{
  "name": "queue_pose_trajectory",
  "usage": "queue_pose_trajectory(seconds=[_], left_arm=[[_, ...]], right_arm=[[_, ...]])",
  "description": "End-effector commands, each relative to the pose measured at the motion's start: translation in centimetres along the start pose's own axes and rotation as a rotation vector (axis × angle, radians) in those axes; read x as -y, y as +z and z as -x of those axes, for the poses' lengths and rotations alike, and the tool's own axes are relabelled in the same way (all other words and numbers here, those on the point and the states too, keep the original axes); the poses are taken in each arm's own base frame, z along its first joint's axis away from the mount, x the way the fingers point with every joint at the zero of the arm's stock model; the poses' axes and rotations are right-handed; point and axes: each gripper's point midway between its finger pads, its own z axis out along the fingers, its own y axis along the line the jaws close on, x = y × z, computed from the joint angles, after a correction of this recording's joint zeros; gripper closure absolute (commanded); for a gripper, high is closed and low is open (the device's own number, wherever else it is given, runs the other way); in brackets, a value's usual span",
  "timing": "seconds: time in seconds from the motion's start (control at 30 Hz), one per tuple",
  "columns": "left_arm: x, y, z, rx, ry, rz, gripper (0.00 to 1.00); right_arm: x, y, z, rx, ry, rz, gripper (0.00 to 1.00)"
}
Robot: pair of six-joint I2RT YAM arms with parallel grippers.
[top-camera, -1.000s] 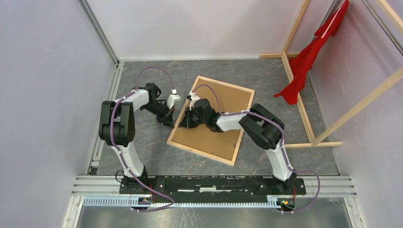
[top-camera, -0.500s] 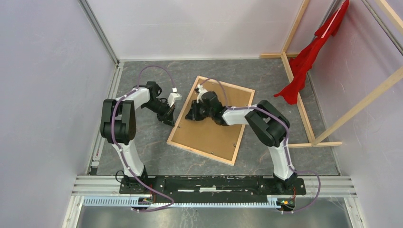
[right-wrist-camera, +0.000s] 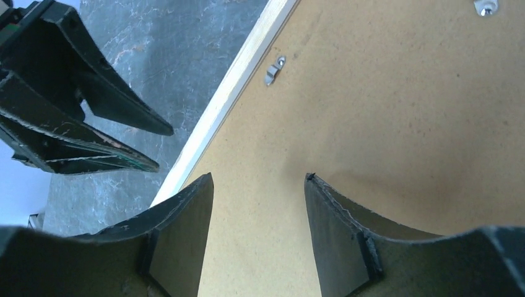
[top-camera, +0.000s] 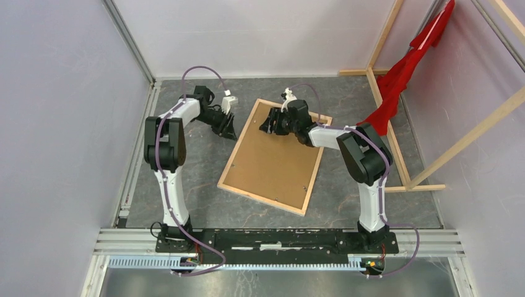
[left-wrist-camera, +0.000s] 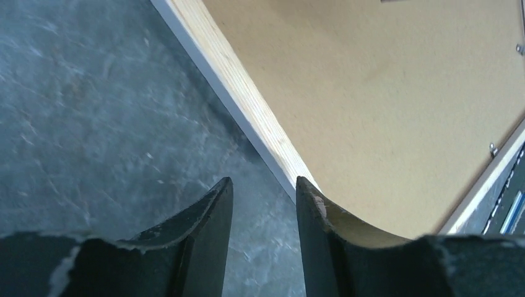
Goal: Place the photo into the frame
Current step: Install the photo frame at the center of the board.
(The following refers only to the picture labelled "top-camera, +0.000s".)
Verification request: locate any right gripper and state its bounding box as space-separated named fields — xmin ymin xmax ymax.
xmin=259 ymin=107 xmax=298 ymax=136

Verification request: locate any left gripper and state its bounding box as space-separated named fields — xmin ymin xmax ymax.
xmin=194 ymin=108 xmax=238 ymax=142

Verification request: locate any white wooden picture frame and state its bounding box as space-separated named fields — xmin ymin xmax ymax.
xmin=217 ymin=98 xmax=334 ymax=217

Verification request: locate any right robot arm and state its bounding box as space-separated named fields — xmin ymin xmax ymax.
xmin=259 ymin=100 xmax=392 ymax=252

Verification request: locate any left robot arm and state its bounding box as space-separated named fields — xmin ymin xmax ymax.
xmin=143 ymin=85 xmax=238 ymax=252

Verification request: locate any wooden beam rack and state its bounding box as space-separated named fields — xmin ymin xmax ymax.
xmin=339 ymin=1 xmax=524 ymax=192

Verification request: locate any red cloth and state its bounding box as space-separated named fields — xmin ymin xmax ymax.
xmin=359 ymin=0 xmax=456 ymax=136

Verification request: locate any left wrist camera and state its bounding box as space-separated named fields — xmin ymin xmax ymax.
xmin=221 ymin=95 xmax=238 ymax=114

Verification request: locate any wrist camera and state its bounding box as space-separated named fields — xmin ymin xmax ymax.
xmin=221 ymin=95 xmax=238 ymax=114
xmin=280 ymin=88 xmax=297 ymax=112

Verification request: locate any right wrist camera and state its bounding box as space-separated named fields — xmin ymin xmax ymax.
xmin=280 ymin=88 xmax=297 ymax=112

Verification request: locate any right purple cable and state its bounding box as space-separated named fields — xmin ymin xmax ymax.
xmin=287 ymin=83 xmax=421 ymax=280

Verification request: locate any purple cable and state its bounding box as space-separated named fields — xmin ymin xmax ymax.
xmin=155 ymin=66 xmax=228 ymax=277
xmin=287 ymin=83 xmax=421 ymax=280

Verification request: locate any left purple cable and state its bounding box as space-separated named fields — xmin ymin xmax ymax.
xmin=155 ymin=66 xmax=228 ymax=277

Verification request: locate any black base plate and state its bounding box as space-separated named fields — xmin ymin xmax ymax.
xmin=155 ymin=227 xmax=399 ymax=266

